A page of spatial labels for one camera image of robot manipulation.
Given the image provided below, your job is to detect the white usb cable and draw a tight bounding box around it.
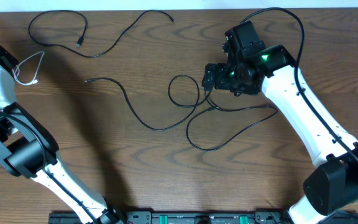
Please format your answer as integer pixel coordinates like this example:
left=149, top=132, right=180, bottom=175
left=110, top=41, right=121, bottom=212
left=12, top=51, right=45, bottom=86

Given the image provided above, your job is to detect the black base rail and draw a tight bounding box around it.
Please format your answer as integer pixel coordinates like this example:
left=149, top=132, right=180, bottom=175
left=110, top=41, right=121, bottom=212
left=48, top=210, right=358, bottom=224

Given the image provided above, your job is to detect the right camera cable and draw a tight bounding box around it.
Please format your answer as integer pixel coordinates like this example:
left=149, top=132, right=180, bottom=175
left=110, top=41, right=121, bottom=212
left=239, top=7, right=358, bottom=187

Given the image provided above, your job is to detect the camera cable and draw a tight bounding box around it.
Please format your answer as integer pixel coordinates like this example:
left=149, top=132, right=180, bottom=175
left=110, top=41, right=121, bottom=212
left=0, top=27, right=99, bottom=224
left=239, top=7, right=358, bottom=187

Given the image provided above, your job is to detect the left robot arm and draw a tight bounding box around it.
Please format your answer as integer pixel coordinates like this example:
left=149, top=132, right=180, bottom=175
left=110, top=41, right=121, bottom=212
left=0, top=46, right=127, bottom=223

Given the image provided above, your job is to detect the left camera cable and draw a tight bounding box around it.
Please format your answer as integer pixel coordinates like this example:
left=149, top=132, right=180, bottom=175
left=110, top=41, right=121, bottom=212
left=0, top=27, right=99, bottom=224

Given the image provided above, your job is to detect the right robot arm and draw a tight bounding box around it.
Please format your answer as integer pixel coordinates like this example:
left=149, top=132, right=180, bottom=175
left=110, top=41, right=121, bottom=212
left=202, top=21, right=358, bottom=223

